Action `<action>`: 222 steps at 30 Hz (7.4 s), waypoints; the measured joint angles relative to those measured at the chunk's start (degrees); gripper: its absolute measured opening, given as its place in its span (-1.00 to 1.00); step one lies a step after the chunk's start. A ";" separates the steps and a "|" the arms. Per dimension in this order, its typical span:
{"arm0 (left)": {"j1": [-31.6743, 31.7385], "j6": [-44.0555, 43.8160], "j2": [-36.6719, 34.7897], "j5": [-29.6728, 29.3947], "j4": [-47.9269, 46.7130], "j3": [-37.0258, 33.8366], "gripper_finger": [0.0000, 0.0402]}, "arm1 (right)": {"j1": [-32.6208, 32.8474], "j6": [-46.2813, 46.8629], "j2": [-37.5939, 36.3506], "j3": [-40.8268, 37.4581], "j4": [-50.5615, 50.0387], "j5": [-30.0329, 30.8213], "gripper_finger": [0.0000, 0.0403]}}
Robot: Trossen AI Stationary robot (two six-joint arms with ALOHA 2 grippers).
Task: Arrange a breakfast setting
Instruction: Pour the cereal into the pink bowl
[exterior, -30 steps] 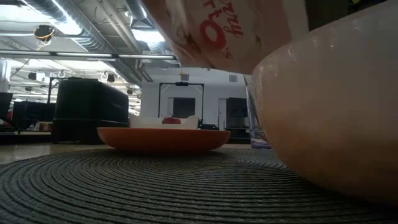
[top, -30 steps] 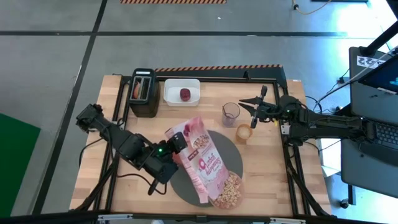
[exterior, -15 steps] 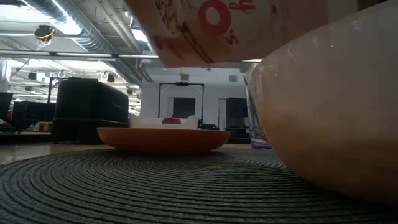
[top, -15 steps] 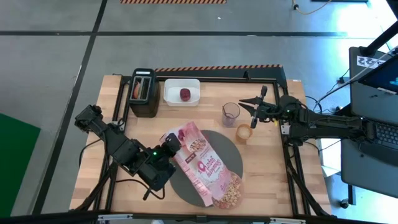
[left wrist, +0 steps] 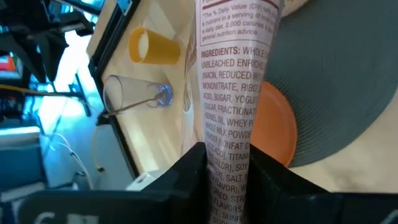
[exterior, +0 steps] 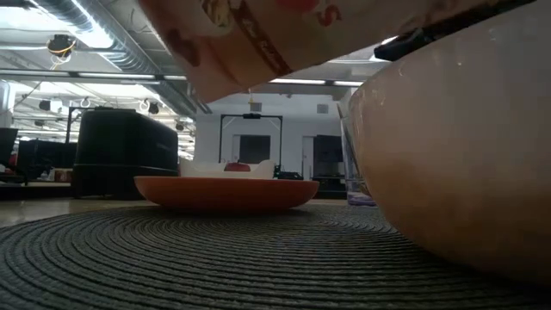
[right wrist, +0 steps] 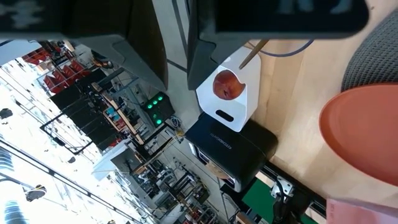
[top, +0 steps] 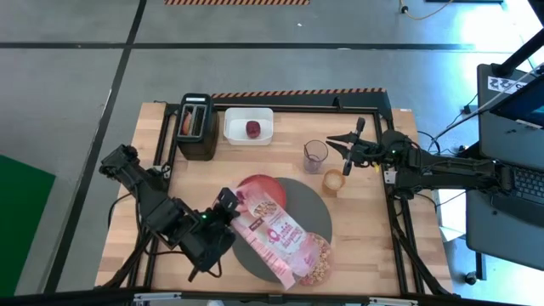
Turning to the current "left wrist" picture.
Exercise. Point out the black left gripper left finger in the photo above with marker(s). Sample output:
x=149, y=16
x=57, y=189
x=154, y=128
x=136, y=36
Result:
x=174, y=199

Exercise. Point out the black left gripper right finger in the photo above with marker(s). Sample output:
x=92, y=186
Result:
x=280, y=199

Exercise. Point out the wooden spoon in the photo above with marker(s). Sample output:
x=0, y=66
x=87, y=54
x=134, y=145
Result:
x=130, y=106

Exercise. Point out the pink strawberry yogurt cereal box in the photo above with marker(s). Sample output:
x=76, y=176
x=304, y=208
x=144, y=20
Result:
x=230, y=93

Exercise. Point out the clear drinking glass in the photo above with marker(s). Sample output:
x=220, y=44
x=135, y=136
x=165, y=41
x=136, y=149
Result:
x=130, y=90

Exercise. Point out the orange plate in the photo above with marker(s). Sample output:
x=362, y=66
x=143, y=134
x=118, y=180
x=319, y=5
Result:
x=273, y=130

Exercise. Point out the grey woven round placemat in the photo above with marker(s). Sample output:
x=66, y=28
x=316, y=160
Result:
x=335, y=77

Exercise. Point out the yellow plastic cup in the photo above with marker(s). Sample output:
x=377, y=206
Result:
x=161, y=48

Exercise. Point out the white metal bracket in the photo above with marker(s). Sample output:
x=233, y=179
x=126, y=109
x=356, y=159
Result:
x=144, y=180

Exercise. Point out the black table edge frame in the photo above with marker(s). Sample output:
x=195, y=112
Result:
x=104, y=93

